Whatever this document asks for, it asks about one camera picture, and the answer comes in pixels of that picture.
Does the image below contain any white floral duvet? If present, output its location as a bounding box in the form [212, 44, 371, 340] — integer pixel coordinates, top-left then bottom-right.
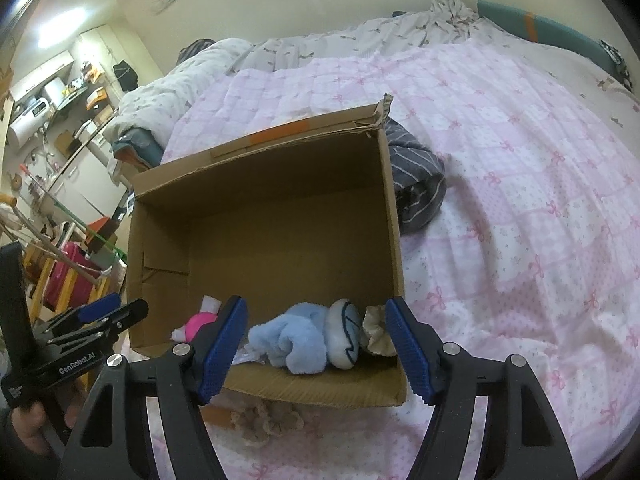
[107, 0, 640, 171]

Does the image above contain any blue folded blanket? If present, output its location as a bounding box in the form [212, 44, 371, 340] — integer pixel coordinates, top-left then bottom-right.
[111, 127, 166, 170]

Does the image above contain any white kitchen cabinet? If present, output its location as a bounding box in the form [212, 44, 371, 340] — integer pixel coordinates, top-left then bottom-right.
[55, 145, 131, 216]

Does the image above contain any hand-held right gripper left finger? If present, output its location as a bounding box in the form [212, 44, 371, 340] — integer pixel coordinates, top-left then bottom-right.
[62, 295, 249, 480]

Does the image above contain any black white patterned cloth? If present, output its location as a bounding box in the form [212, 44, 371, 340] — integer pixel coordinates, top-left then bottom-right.
[597, 39, 632, 92]

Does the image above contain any yellow frame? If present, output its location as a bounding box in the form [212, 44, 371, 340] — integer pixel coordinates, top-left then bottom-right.
[29, 254, 57, 307]

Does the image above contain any beige frilly scrunchie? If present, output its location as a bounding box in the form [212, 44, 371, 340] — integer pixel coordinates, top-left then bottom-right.
[230, 400, 306, 449]

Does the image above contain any teal orange-striped bolster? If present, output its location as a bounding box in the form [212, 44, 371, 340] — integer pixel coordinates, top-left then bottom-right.
[476, 0, 618, 73]

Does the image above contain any red suitcase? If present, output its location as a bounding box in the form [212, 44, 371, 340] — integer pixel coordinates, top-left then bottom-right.
[44, 241, 103, 311]

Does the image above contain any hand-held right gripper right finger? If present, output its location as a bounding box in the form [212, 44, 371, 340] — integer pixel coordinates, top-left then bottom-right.
[384, 296, 581, 480]

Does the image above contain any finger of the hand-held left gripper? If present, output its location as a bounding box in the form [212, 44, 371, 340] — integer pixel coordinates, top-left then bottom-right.
[46, 298, 150, 349]
[32, 293, 123, 337]

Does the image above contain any cream scrunchie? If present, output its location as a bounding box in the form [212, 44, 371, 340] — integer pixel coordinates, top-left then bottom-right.
[361, 305, 399, 357]

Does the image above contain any pink bow-print quilt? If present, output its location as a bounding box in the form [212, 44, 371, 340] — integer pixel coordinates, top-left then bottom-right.
[160, 37, 640, 480]

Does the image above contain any white sock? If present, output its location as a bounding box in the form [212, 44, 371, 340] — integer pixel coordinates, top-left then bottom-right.
[325, 298, 364, 370]

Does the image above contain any person's left hand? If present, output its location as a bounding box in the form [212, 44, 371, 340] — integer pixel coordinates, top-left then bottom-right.
[10, 384, 89, 461]

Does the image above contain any dark striped garment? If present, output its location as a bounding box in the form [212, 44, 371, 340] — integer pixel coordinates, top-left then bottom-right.
[387, 119, 447, 235]

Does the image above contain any brown cardboard box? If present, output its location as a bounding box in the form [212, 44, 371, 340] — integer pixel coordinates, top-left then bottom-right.
[125, 92, 408, 408]

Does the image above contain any blue fluffy headband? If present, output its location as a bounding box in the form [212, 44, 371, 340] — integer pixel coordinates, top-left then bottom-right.
[248, 302, 333, 376]

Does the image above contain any black hanging garment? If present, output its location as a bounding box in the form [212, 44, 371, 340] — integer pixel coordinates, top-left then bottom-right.
[113, 61, 139, 94]

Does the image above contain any white knotted cloth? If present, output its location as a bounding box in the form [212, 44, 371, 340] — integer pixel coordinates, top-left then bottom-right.
[171, 296, 224, 343]

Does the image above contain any grey striped pillow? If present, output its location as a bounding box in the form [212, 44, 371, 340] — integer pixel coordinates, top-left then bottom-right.
[178, 38, 217, 64]

